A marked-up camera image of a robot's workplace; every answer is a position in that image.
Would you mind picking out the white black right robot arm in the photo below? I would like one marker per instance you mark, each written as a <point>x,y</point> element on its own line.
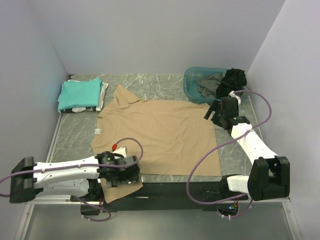
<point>269,177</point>

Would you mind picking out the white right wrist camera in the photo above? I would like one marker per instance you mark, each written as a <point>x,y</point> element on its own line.
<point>234,95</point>

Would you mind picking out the grey t shirt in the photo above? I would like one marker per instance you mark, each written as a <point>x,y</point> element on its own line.
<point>208,85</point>

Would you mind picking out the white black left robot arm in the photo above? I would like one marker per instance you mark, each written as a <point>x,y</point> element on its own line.
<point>77,178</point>

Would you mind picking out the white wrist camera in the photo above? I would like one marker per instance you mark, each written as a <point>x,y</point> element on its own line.
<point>234,95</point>
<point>119,151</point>

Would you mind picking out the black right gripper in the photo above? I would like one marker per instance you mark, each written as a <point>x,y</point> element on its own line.
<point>212,108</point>

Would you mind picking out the folded teal t shirt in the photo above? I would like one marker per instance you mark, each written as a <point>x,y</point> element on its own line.
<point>79,94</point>

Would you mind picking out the black base crossbar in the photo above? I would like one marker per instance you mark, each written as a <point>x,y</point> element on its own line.
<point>169,196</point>

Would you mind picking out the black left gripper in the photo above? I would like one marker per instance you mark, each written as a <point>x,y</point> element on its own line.
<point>132,177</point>

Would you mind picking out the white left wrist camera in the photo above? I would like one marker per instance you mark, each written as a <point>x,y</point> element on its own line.
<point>119,151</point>

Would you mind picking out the black t shirt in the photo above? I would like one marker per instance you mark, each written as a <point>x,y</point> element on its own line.
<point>233,80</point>

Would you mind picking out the tan t shirt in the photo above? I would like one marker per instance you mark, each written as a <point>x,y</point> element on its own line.
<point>171,137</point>

